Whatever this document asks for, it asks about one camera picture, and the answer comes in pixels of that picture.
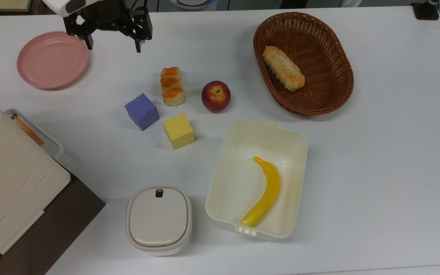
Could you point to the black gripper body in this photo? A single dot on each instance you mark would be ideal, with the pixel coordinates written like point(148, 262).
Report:
point(104, 16)

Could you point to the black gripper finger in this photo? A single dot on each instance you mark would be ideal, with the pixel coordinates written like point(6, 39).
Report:
point(79, 27)
point(143, 26)

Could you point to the orange glazed bread roll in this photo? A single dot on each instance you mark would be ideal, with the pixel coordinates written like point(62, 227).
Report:
point(172, 86)

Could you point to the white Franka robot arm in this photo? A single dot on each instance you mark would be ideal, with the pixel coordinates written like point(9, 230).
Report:
point(62, 5)

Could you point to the pale long bread roll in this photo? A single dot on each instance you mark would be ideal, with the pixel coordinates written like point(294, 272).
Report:
point(283, 68)

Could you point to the brown wicker basket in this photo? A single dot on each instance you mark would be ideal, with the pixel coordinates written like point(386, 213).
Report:
point(319, 46)

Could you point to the pink plate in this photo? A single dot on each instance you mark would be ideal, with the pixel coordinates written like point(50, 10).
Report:
point(52, 60)

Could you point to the white and blue round device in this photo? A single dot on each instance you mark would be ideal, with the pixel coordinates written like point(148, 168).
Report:
point(192, 3)

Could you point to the purple cube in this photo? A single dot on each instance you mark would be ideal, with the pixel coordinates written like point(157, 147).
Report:
point(141, 111)

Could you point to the red apple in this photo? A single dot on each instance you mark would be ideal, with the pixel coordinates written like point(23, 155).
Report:
point(215, 96)

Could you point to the yellow cube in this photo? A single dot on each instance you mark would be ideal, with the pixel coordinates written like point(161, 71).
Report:
point(178, 131)

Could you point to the clear plastic tray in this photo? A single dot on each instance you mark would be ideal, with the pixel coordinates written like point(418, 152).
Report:
point(48, 143)

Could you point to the cream plastic open box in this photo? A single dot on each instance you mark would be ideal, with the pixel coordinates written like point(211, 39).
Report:
point(239, 183)

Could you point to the dark brown wooden box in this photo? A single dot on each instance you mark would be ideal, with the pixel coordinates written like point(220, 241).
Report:
point(71, 214)

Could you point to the small white lidded container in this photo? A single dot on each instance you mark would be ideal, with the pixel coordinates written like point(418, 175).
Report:
point(159, 219)

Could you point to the yellow banana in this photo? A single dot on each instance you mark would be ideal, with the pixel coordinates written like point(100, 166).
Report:
point(267, 191)

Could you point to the black table clamp mount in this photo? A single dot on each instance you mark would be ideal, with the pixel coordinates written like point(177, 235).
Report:
point(425, 10)

